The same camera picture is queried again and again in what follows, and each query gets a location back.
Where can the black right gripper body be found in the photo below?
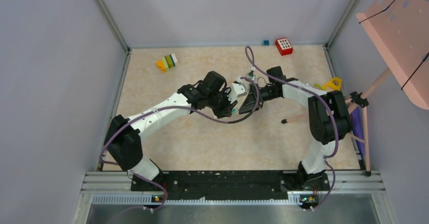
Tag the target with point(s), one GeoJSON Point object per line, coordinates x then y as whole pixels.
{"type": "Point", "coordinates": [266, 94]}

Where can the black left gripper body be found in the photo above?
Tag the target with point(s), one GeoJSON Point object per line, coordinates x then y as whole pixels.
{"type": "Point", "coordinates": [220, 103]}

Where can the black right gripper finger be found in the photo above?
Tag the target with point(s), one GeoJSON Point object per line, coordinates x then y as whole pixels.
{"type": "Point", "coordinates": [249, 107]}
{"type": "Point", "coordinates": [250, 99]}

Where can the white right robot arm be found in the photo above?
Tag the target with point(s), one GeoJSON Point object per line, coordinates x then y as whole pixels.
{"type": "Point", "coordinates": [329, 120]}

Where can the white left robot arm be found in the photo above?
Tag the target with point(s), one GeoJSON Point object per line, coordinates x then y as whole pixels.
{"type": "Point", "coordinates": [125, 134]}

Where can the red grid toy block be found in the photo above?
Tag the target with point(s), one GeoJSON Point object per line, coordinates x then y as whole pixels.
{"type": "Point", "coordinates": [284, 46]}

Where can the yellow triangle toy block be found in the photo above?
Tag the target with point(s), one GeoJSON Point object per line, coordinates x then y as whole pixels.
{"type": "Point", "coordinates": [334, 84]}

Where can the striped toy block stack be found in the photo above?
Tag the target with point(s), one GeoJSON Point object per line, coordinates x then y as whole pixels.
{"type": "Point", "coordinates": [167, 63]}

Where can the purple rolled mat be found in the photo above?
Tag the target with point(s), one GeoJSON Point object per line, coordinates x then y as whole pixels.
{"type": "Point", "coordinates": [358, 129]}

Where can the pink music stand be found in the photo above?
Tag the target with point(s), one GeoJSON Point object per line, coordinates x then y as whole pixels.
{"type": "Point", "coordinates": [399, 31]}

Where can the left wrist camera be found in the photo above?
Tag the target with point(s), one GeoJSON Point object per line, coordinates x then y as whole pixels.
{"type": "Point", "coordinates": [237, 89]}

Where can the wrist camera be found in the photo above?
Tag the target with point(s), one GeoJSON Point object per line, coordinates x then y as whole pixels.
{"type": "Point", "coordinates": [237, 89]}
{"type": "Point", "coordinates": [251, 75]}

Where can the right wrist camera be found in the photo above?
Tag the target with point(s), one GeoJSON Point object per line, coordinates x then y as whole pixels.
{"type": "Point", "coordinates": [251, 75]}

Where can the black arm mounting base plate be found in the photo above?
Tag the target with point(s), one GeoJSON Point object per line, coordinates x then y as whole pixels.
{"type": "Point", "coordinates": [228, 185]}

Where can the aluminium frame rail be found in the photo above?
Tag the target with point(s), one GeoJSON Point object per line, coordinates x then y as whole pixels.
{"type": "Point", "coordinates": [114, 187]}

